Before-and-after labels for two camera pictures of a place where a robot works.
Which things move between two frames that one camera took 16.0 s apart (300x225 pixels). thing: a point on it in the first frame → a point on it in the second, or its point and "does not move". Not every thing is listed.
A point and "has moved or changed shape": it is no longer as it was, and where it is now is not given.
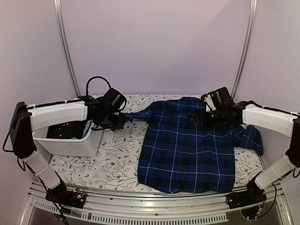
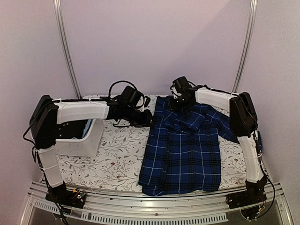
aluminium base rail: [146, 207] does not move
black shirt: [68, 130] does not move
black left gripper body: [111, 123] → [137, 120]
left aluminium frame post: [63, 35] does not move
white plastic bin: [87, 146] does not move
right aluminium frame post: [253, 16] does not move
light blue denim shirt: [87, 127] does not move
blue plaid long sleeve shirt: [177, 156] has moved or changed shape
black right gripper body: [208, 121] → [179, 106]
